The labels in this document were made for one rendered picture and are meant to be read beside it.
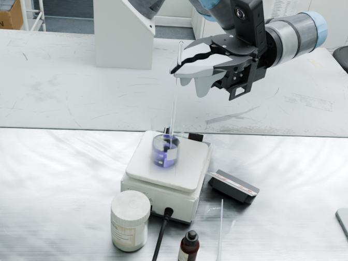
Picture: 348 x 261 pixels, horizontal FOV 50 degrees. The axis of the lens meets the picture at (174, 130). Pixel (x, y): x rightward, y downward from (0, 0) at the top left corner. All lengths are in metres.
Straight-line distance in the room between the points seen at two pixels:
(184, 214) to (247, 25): 0.32
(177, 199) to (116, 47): 0.54
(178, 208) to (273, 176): 0.24
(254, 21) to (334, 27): 2.84
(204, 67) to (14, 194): 0.40
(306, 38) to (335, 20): 2.66
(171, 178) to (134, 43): 0.51
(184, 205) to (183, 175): 0.05
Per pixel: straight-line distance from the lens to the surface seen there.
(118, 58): 1.05
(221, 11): 0.74
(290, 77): 1.15
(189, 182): 0.60
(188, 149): 0.66
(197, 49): 0.59
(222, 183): 0.70
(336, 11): 3.36
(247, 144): 0.84
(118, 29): 1.01
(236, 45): 0.61
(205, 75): 0.55
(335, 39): 3.47
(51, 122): 0.87
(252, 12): 0.58
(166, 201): 0.62
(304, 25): 0.73
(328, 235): 0.73
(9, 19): 2.76
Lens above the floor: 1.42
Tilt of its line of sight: 38 degrees down
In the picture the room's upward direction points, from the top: 7 degrees clockwise
